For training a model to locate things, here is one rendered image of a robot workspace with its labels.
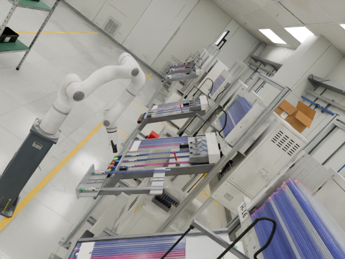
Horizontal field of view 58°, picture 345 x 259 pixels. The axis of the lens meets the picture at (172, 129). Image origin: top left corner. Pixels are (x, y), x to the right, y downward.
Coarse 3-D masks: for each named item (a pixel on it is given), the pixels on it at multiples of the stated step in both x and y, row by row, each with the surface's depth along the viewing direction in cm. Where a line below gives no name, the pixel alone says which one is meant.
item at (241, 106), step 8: (232, 104) 255; (240, 104) 234; (248, 104) 226; (232, 112) 239; (240, 112) 222; (224, 120) 243; (232, 120) 226; (240, 120) 209; (224, 128) 230; (232, 128) 214; (224, 136) 217
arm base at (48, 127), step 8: (48, 112) 204; (56, 112) 202; (40, 120) 208; (48, 120) 204; (56, 120) 204; (40, 128) 206; (48, 128) 206; (56, 128) 209; (48, 136) 205; (56, 136) 212
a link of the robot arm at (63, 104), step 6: (66, 78) 201; (72, 78) 200; (78, 78) 202; (60, 84) 204; (66, 84) 198; (60, 90) 204; (60, 96) 202; (66, 96) 205; (54, 102) 202; (60, 102) 201; (66, 102) 203; (72, 102) 208; (54, 108) 202; (60, 108) 201; (66, 108) 202; (66, 114) 206
